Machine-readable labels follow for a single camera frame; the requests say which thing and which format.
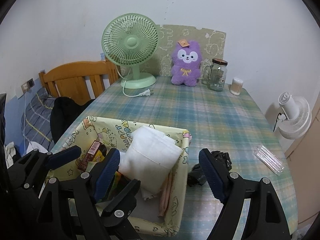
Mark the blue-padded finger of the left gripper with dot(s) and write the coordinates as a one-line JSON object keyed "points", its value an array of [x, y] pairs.
{"points": [[63, 157]]}

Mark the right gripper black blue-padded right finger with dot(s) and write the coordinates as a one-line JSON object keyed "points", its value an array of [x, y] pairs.
{"points": [[265, 219]]}

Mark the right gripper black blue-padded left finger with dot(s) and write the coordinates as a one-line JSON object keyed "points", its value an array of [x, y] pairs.
{"points": [[68, 207]]}

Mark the white towel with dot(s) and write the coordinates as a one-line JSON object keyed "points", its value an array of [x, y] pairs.
{"points": [[149, 158]]}

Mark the beige grey cloth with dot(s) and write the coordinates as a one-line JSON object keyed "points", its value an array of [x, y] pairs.
{"points": [[165, 196]]}

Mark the cartoon snack box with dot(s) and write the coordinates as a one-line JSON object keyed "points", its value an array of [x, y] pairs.
{"points": [[96, 153]]}

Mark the black office chair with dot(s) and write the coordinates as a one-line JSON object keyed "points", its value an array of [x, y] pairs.
{"points": [[63, 114]]}

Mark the yellow cartoon storage box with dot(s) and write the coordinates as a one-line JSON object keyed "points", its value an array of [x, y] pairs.
{"points": [[115, 133]]}

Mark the clear plastic bag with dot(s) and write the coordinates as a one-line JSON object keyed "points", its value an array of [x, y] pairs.
{"points": [[269, 159]]}

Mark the beige door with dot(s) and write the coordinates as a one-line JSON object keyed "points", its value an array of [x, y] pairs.
{"points": [[303, 160]]}

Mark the black plastic bag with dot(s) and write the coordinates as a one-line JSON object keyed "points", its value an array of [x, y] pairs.
{"points": [[211, 168]]}

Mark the white standing fan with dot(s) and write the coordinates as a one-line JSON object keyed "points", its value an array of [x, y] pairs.
{"points": [[295, 119]]}

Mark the plaid tablecloth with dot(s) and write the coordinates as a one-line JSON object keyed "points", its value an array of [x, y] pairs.
{"points": [[216, 120]]}

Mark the cotton swab container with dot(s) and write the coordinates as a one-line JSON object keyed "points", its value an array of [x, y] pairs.
{"points": [[236, 86]]}

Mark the green desk fan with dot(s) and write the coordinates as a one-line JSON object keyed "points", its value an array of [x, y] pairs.
{"points": [[129, 41]]}

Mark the glass mason jar mug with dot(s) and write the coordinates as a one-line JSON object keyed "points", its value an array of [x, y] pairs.
{"points": [[215, 74]]}

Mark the purple plush bear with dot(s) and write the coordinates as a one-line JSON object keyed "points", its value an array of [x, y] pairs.
{"points": [[186, 64]]}

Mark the green patterned board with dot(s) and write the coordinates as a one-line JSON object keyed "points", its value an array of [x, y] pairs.
{"points": [[211, 44]]}

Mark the wall power socket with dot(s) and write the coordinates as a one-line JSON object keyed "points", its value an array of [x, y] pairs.
{"points": [[27, 85]]}

